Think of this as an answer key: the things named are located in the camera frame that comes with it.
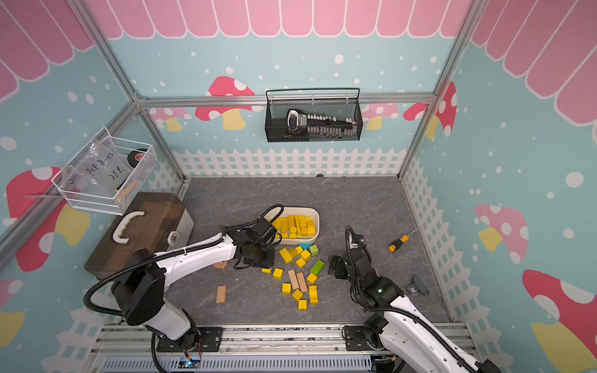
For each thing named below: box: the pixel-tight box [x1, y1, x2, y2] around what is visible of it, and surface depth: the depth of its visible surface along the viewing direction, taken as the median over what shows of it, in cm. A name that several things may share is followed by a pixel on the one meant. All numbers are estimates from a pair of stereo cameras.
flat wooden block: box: [216, 285, 227, 304], surface depth 85 cm
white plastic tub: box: [268, 206, 321, 245], surface depth 101 cm
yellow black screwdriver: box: [388, 227, 419, 253], surface depth 98 cm
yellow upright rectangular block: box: [279, 247, 293, 265], surface depth 94 cm
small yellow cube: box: [307, 219, 317, 238], surface depth 100 cm
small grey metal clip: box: [407, 274, 430, 295], surface depth 86 cm
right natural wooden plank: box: [296, 271, 309, 293], surface depth 87 cm
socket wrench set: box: [286, 108, 358, 138], surface depth 91 cm
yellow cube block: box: [272, 267, 284, 281], surface depth 88 cm
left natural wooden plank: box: [287, 268, 300, 290], surface depth 88 cm
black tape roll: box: [127, 147, 148, 168], surface depth 82 cm
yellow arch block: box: [308, 284, 320, 306], surface depth 85 cm
